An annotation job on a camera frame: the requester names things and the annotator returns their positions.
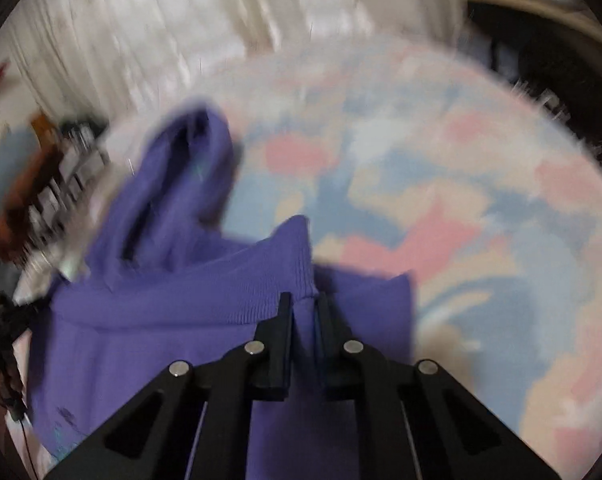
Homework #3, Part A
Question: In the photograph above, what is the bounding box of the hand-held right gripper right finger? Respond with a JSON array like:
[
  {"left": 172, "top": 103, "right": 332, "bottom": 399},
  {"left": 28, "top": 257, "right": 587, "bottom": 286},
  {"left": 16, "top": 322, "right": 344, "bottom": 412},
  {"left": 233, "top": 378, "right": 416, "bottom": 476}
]
[{"left": 315, "top": 292, "right": 562, "bottom": 480}]

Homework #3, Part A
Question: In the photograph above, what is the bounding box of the brown folded garment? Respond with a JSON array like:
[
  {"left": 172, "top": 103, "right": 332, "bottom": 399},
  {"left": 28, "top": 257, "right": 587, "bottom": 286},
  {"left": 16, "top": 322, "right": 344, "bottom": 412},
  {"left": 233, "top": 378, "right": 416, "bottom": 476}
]
[{"left": 0, "top": 145, "right": 56, "bottom": 263}]

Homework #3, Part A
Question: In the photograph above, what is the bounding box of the purple zip hoodie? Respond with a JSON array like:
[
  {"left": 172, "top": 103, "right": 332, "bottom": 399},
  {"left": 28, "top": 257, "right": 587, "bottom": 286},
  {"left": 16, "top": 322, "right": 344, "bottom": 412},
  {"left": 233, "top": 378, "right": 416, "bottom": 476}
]
[{"left": 28, "top": 102, "right": 417, "bottom": 480}]

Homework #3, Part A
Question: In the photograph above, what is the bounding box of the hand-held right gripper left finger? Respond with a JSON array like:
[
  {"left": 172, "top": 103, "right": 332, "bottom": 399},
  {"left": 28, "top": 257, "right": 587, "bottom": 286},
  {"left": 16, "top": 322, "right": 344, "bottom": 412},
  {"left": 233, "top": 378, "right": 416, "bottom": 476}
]
[{"left": 46, "top": 292, "right": 294, "bottom": 480}]

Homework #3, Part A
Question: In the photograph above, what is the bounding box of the white leaf-print curtain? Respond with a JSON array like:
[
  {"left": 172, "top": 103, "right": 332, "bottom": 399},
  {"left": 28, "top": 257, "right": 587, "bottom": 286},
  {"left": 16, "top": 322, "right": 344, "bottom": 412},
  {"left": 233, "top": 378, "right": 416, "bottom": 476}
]
[{"left": 6, "top": 0, "right": 462, "bottom": 126}]

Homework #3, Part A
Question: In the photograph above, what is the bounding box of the pastel patterned bed blanket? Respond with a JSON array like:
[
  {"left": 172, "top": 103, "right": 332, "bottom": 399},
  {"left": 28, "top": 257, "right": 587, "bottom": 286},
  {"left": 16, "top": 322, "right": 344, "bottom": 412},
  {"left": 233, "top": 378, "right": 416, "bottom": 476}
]
[{"left": 106, "top": 35, "right": 602, "bottom": 461}]

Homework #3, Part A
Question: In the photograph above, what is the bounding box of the long black bag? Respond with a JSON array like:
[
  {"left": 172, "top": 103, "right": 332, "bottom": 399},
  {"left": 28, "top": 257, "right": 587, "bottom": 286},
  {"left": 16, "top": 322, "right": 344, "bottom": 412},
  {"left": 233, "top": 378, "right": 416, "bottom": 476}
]
[{"left": 466, "top": 0, "right": 602, "bottom": 151}]

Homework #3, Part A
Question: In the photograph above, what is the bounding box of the black and white patterned garment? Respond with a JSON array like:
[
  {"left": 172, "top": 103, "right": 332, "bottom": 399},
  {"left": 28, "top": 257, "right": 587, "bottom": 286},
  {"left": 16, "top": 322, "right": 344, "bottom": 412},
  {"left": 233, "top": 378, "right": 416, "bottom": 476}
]
[{"left": 16, "top": 125, "right": 112, "bottom": 266}]

